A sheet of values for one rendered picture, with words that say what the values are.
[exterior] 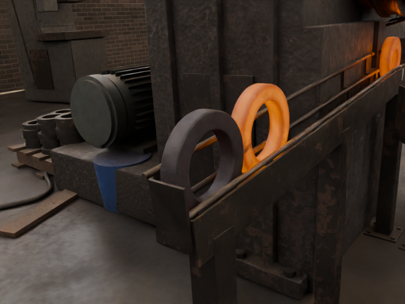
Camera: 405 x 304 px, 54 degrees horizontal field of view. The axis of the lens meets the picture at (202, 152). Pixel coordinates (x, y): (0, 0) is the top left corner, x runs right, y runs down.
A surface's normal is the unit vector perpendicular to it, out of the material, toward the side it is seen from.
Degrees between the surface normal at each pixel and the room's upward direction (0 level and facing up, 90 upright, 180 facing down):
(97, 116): 90
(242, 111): 56
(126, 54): 90
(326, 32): 90
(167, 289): 0
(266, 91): 90
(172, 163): 71
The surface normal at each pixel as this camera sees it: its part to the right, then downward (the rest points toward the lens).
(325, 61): 0.78, 0.15
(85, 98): -0.63, 0.27
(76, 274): -0.06, -0.95
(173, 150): -0.57, -0.25
